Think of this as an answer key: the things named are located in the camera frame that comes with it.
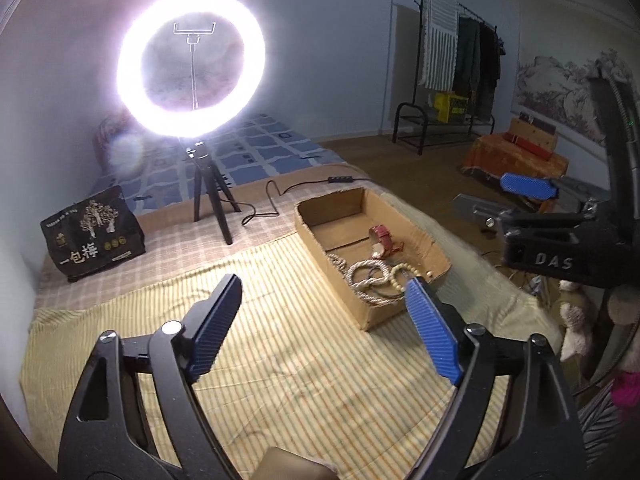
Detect red flat box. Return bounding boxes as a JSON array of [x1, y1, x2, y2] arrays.
[[504, 132, 556, 153]]

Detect small tan box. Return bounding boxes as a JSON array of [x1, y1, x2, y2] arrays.
[[509, 116, 560, 153]]

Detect cardboard box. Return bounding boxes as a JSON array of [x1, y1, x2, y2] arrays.
[[293, 186, 452, 332]]

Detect striped towel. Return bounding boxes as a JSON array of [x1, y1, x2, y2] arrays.
[[420, 0, 460, 90]]

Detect pink checked blanket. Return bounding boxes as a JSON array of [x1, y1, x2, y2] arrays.
[[37, 180, 371, 301]]

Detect beige plush toy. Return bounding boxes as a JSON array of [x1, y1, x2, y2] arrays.
[[555, 280, 608, 363]]

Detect yellow crate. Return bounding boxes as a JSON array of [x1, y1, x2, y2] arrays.
[[432, 91, 471, 123]]

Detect cream bead bracelet red cord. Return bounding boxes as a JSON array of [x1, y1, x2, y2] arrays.
[[390, 265, 433, 293]]

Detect black shoe rack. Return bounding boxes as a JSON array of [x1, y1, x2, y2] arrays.
[[392, 101, 496, 156]]

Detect black printed bag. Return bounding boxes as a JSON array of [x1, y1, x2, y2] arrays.
[[40, 185, 147, 283]]

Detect brown plush toy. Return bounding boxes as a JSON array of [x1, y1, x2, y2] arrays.
[[605, 284, 640, 328]]

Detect landscape wall poster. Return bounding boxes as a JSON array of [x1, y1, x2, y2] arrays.
[[510, 0, 640, 161]]

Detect black cable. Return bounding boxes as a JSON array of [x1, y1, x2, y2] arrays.
[[242, 176, 357, 227]]

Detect red strap watch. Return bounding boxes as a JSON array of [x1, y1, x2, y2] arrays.
[[369, 224, 405, 258]]

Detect blue patterned bedding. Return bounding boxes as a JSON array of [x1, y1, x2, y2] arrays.
[[90, 112, 346, 206]]

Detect yellow striped bedsheet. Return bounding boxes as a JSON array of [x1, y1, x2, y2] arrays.
[[20, 232, 561, 480]]

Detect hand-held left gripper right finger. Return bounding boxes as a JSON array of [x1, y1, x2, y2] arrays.
[[404, 277, 587, 480]]

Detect person's patterned clothing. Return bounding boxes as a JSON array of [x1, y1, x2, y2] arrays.
[[575, 385, 640, 466]]

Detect orange cloth covered table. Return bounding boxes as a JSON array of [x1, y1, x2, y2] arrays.
[[461, 132, 571, 213]]

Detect thick braided pearl necklace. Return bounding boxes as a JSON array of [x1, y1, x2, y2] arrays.
[[345, 259, 406, 306]]

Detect ring light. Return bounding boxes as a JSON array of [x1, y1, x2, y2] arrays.
[[116, 0, 267, 138]]

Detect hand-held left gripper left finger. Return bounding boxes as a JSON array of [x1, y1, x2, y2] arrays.
[[57, 274, 243, 480]]

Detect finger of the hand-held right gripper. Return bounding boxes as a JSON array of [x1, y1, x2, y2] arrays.
[[500, 172, 601, 211], [452, 194, 596, 237]]

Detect dark hanging clothes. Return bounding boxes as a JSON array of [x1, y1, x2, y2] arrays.
[[452, 14, 506, 111]]

